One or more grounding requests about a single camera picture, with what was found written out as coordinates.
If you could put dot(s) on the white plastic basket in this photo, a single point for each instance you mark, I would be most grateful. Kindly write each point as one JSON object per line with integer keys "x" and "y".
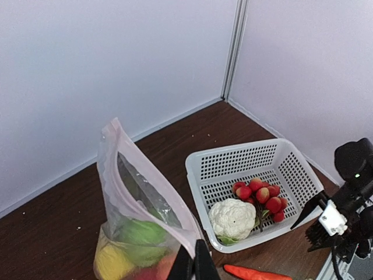
{"x": 272, "y": 174}

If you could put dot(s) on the green apple toy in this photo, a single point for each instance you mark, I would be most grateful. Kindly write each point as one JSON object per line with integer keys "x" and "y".
{"x": 146, "y": 242}

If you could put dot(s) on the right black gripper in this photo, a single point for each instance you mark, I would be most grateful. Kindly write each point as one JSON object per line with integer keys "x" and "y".
{"x": 350, "y": 201}

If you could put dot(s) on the red bell pepper toy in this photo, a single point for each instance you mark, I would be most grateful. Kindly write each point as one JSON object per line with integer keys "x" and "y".
{"x": 159, "y": 271}

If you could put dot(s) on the yellow lemon toy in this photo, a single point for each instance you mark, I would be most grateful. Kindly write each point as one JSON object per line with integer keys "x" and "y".
{"x": 112, "y": 263}

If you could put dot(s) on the red lychee bunch toy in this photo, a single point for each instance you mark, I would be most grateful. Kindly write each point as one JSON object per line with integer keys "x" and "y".
{"x": 264, "y": 197}

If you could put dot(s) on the orange carrot toy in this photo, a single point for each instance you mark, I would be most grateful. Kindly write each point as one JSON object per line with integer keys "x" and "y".
{"x": 252, "y": 274}

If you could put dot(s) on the right aluminium frame post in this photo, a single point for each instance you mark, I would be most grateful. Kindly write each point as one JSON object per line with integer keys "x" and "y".
{"x": 235, "y": 44}

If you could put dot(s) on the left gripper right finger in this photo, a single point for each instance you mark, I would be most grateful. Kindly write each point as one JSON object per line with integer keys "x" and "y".
{"x": 205, "y": 268}

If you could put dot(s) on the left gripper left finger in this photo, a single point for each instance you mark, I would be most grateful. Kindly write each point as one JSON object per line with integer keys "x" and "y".
{"x": 182, "y": 268}

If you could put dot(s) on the clear dotted zip bag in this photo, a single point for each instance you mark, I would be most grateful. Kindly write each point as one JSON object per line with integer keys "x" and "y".
{"x": 133, "y": 188}

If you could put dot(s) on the white cauliflower toy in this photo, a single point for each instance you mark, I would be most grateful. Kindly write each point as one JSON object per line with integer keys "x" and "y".
{"x": 232, "y": 219}

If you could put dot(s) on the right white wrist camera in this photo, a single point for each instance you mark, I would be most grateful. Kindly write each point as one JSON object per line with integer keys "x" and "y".
{"x": 332, "y": 220}

